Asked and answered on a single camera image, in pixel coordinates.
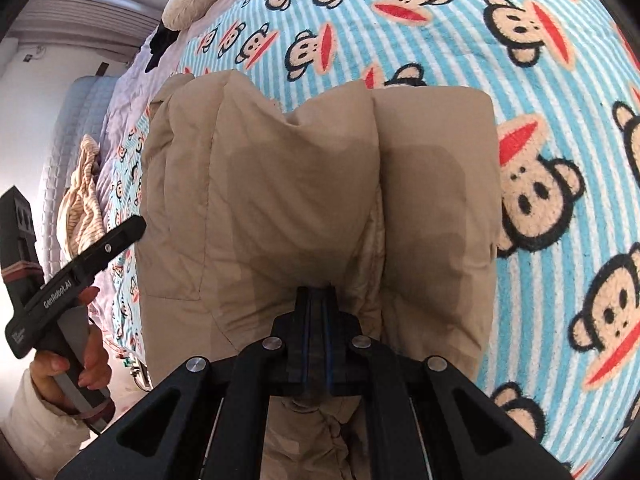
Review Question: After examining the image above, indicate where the person's left forearm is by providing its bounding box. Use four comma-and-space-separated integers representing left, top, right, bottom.
0, 370, 103, 466

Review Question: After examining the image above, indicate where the black cloth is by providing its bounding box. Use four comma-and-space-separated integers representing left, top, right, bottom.
144, 27, 173, 73

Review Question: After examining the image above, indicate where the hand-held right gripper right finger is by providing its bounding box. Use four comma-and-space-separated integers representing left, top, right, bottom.
317, 287, 573, 480

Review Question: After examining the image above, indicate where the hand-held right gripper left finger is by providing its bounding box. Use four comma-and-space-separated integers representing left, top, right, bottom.
55, 287, 321, 480

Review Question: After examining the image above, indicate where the beige down jacket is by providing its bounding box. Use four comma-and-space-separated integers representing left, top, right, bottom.
135, 70, 502, 480

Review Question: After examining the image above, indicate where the striped monkey print blanket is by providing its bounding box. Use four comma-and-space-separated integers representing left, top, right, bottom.
97, 0, 640, 480

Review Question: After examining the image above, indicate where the striped beige cloth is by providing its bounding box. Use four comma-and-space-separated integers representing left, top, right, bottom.
56, 134, 107, 257

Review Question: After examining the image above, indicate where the grey quilted mattress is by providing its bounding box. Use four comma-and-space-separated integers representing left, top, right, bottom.
44, 75, 123, 221

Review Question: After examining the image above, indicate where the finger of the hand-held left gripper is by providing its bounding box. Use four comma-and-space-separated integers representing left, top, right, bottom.
70, 216, 147, 283

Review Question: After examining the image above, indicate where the pale lavender bed sheet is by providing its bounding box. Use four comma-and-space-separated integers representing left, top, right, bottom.
90, 20, 221, 356

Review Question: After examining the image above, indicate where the person's left hand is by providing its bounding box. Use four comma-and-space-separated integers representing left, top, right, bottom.
29, 287, 113, 396

